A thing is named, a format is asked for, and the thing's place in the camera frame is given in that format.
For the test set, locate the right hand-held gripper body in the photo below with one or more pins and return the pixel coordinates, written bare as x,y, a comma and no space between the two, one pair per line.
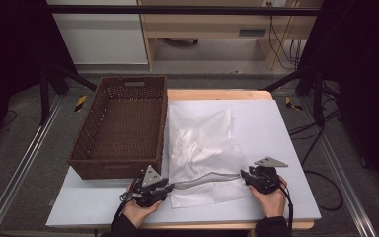
266,179

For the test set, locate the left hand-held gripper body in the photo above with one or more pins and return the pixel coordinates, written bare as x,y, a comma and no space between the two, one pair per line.
148,194

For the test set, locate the white mesh laundry bag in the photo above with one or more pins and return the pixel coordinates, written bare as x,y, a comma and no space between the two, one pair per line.
204,141

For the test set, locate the brown wicker basket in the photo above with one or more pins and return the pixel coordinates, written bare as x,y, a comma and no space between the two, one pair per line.
125,131

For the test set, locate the person's left hand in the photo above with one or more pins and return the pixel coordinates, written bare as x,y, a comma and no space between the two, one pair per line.
141,214

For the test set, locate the person's right hand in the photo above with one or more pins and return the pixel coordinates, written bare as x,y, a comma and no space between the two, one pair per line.
273,205

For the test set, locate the pale grey table board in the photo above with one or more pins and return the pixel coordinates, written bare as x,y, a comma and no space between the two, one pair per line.
276,131

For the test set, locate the yellow black tape strip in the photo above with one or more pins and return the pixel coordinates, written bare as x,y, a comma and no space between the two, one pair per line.
81,102
289,102

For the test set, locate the black metal stand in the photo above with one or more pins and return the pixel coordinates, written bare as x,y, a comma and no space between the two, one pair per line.
44,95
317,98

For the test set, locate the black curtain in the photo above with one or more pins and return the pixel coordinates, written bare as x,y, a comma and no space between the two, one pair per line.
10,49
368,65

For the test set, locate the wooden desk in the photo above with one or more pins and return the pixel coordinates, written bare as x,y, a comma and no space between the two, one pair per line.
204,23

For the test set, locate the white cabinet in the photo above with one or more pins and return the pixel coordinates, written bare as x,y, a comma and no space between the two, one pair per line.
102,39

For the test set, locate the black metal crossbar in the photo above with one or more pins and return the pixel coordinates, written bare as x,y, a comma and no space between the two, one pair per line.
177,10

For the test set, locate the aluminium floor rail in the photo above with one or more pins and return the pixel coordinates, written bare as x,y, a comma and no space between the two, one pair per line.
345,177
16,174

